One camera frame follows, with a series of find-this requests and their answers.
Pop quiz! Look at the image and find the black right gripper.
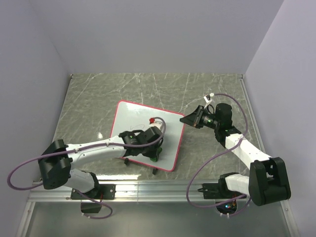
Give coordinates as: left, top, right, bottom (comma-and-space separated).
180, 105, 220, 130

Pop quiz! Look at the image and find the green whiteboard eraser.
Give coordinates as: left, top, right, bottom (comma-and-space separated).
149, 147, 162, 162

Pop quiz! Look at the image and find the pink framed whiteboard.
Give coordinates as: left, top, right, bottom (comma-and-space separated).
111, 100, 185, 172

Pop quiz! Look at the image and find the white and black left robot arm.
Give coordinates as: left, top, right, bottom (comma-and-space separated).
38, 125, 164, 198

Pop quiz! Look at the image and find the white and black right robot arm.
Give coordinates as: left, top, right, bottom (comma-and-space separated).
180, 103, 291, 206

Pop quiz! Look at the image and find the black right whiteboard clip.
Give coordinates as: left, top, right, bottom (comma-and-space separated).
152, 168, 158, 175

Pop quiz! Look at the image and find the aluminium mounting rail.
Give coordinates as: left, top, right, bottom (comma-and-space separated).
28, 180, 188, 203

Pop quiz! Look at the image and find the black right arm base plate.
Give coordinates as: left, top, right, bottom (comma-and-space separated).
197, 183, 234, 199

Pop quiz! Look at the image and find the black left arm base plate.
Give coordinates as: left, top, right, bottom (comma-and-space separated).
70, 184, 116, 200

